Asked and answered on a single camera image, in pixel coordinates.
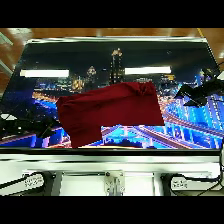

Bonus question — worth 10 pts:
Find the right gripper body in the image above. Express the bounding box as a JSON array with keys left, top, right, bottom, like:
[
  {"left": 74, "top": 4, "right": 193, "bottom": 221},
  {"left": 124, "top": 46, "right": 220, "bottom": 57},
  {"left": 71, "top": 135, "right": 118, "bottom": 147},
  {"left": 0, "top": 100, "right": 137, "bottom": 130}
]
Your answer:
[{"left": 191, "top": 81, "right": 215, "bottom": 102}]

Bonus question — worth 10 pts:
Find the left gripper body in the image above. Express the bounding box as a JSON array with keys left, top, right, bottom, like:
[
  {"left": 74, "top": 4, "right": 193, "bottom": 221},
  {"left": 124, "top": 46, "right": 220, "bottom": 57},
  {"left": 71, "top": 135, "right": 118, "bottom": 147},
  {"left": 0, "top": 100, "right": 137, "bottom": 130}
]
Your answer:
[{"left": 19, "top": 117, "right": 46, "bottom": 135}]

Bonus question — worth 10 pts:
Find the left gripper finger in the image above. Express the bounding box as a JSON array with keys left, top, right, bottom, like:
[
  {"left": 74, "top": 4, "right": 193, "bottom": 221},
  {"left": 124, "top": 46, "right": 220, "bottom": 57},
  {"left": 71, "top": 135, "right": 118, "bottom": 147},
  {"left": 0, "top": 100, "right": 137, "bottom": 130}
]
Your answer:
[
  {"left": 41, "top": 116, "right": 63, "bottom": 130},
  {"left": 35, "top": 127, "right": 57, "bottom": 140}
]

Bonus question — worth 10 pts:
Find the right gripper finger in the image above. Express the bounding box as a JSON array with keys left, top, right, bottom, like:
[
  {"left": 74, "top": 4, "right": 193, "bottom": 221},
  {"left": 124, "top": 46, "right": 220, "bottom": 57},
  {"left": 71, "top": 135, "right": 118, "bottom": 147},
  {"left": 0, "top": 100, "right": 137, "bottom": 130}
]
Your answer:
[
  {"left": 173, "top": 83, "right": 198, "bottom": 100},
  {"left": 182, "top": 97, "right": 205, "bottom": 108}
]

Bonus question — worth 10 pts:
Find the dark red T-shirt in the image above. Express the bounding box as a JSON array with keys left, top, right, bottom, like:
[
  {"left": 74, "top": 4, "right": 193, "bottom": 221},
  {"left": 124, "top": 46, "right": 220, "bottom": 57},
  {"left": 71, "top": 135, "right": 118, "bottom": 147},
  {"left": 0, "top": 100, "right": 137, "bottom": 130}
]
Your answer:
[{"left": 55, "top": 81, "right": 166, "bottom": 149}]

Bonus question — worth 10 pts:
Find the silver frame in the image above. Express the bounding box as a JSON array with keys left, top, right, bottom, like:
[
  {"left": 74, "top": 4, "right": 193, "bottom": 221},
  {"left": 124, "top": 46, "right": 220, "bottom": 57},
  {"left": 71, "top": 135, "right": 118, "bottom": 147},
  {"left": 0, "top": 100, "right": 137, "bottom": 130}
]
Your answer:
[{"left": 0, "top": 152, "right": 224, "bottom": 197}]

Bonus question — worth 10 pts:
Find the black cable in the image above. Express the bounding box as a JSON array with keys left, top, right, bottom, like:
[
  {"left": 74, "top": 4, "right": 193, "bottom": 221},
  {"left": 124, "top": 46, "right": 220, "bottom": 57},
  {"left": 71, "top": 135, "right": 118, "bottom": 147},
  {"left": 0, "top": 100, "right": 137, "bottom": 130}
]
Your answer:
[{"left": 172, "top": 155, "right": 224, "bottom": 196}]

